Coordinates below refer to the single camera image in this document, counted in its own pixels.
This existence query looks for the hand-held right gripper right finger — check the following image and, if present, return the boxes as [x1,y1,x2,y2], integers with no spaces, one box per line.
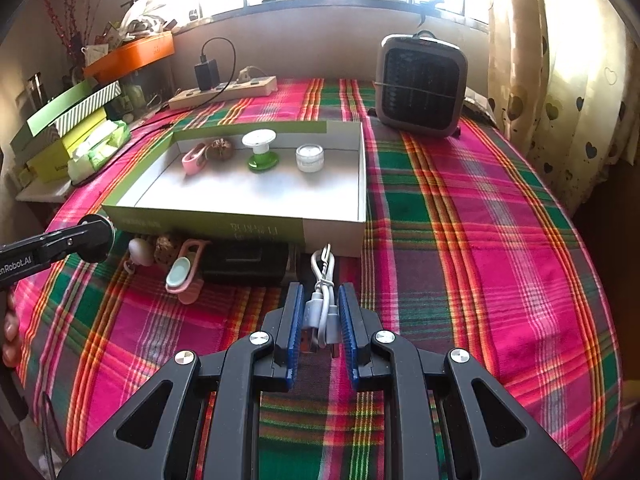
[337,282,583,480]

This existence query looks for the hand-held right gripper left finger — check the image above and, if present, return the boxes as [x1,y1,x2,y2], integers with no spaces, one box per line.
[57,282,306,480]

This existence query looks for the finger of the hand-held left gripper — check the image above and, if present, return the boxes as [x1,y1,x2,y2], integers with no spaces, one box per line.
[37,225,108,259]

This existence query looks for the white usb cable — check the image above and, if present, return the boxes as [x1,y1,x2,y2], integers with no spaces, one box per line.
[299,243,346,358]

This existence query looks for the white egg-shaped hook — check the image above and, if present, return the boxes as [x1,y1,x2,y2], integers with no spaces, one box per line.
[125,237,153,274]

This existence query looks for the black device with clear base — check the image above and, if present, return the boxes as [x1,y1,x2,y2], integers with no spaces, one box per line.
[200,241,296,286]

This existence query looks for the brown walnut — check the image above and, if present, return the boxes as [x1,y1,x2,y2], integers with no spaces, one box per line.
[154,233,182,264]
[207,139,234,162]

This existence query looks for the pink holder with mint spoon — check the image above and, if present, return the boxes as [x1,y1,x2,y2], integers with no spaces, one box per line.
[165,239,212,306]

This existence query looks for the green white cardboard box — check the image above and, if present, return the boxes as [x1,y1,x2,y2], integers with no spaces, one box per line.
[101,121,368,257]

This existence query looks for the pink grey clip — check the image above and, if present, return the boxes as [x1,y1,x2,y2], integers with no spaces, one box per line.
[181,142,210,176]

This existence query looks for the small white jar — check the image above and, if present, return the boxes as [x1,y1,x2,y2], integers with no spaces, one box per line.
[295,144,325,173]

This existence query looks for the green white spool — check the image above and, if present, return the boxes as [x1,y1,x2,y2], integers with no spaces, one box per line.
[242,129,280,173]

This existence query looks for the person's left hand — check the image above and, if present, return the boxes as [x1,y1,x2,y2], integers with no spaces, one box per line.
[0,291,25,368]

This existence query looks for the white side table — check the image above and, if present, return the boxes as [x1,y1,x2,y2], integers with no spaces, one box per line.
[15,175,76,203]

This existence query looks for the yellow-green box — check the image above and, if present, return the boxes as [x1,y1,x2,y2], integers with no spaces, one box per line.
[25,110,108,183]

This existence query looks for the green tissue pack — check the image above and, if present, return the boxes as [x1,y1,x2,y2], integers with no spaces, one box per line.
[67,120,132,183]

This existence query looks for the grey chevron box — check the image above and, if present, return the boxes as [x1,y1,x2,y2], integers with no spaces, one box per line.
[10,122,51,161]

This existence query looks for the striped green white box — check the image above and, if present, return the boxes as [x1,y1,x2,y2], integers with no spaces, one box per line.
[52,81,122,138]

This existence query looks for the pink green plaid tablecloth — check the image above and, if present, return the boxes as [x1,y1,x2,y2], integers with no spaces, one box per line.
[12,77,623,480]

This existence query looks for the dark metal canister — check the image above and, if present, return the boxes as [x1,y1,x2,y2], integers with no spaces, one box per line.
[24,74,43,108]

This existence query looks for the white mug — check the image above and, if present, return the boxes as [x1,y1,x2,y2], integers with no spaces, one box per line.
[81,44,112,67]

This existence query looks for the orange storage tray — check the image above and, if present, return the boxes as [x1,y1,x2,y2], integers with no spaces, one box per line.
[82,31,176,83]

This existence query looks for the black charger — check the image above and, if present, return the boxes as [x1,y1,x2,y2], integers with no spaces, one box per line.
[194,60,221,92]

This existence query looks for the beige power strip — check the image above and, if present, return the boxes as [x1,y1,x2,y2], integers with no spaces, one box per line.
[168,76,278,110]

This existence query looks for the red berry branches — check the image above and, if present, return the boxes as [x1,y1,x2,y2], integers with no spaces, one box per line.
[40,0,98,61]

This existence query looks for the grey space heater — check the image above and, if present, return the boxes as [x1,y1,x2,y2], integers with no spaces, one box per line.
[375,31,468,138]

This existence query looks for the heart print curtain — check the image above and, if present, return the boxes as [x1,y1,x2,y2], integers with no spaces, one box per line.
[487,0,631,211]

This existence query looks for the black window latch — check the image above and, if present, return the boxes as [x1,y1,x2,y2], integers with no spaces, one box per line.
[417,0,446,26]

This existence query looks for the black charger cable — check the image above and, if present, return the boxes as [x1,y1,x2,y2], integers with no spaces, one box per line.
[200,37,237,96]

